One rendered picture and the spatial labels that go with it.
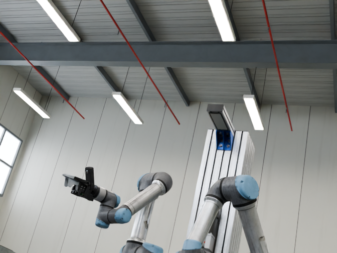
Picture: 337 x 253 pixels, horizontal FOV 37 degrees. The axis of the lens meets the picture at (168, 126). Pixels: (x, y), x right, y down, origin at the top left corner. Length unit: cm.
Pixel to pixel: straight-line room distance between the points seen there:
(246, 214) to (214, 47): 893
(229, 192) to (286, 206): 1008
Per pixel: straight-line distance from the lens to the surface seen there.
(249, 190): 229
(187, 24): 1107
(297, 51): 1067
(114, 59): 1185
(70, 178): 252
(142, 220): 279
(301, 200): 1239
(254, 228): 235
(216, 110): 269
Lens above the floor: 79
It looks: 24 degrees up
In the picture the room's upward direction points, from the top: 13 degrees clockwise
